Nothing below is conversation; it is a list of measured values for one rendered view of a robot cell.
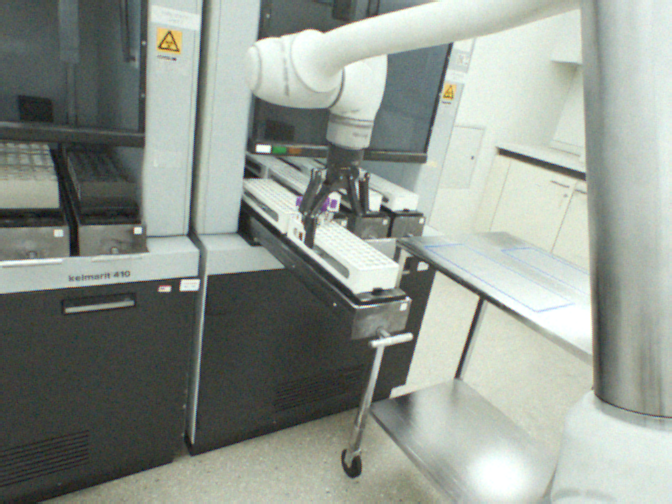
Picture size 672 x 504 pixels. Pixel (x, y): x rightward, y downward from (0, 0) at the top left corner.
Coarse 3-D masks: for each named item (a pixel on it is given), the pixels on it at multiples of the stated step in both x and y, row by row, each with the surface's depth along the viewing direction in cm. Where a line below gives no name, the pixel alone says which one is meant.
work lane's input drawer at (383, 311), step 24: (240, 216) 130; (264, 240) 118; (288, 240) 110; (288, 264) 108; (312, 264) 101; (312, 288) 100; (336, 288) 93; (336, 312) 93; (360, 312) 88; (384, 312) 91; (360, 336) 90; (384, 336) 90; (408, 336) 91
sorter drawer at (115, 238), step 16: (64, 176) 127; (64, 192) 124; (80, 224) 100; (96, 224) 101; (112, 224) 103; (128, 224) 104; (144, 224) 106; (80, 240) 100; (96, 240) 102; (112, 240) 103; (128, 240) 105; (144, 240) 107; (80, 256) 101; (96, 256) 99; (112, 256) 101; (128, 256) 102
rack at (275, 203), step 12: (252, 180) 135; (264, 180) 137; (252, 192) 127; (264, 192) 126; (276, 192) 128; (288, 192) 130; (252, 204) 127; (264, 204) 129; (276, 204) 119; (288, 204) 119; (264, 216) 121; (276, 216) 127; (288, 216) 113; (276, 228) 116
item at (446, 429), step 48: (432, 240) 127; (480, 240) 135; (480, 288) 102; (528, 288) 107; (576, 288) 113; (576, 336) 89; (432, 432) 137; (480, 432) 141; (432, 480) 121; (480, 480) 124; (528, 480) 126
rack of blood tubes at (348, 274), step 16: (336, 224) 111; (320, 240) 99; (336, 240) 101; (352, 240) 103; (320, 256) 105; (336, 256) 95; (352, 256) 94; (368, 256) 96; (384, 256) 97; (336, 272) 95; (352, 272) 90; (368, 272) 90; (384, 272) 92; (352, 288) 91; (368, 288) 91; (384, 288) 94
